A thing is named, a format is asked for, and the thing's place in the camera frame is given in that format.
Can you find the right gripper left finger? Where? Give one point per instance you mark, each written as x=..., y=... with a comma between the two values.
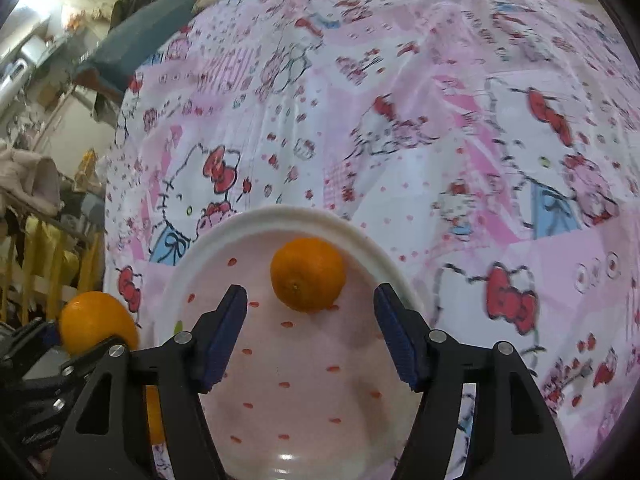
x=107, y=433

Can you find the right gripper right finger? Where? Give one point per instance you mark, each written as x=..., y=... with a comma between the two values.
x=513, y=435

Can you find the large orange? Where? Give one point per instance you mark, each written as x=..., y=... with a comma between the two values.
x=93, y=317
x=154, y=415

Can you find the tangerine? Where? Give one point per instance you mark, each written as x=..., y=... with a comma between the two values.
x=307, y=274

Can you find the pink strawberry ceramic plate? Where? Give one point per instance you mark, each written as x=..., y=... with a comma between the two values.
x=305, y=396

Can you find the pink fluffy garment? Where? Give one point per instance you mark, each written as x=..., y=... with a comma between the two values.
x=31, y=178

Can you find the Hello Kitty pink sheet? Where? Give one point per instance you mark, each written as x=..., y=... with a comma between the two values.
x=489, y=147

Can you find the blue sofa with clothes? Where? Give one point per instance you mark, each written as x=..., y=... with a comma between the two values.
x=138, y=28

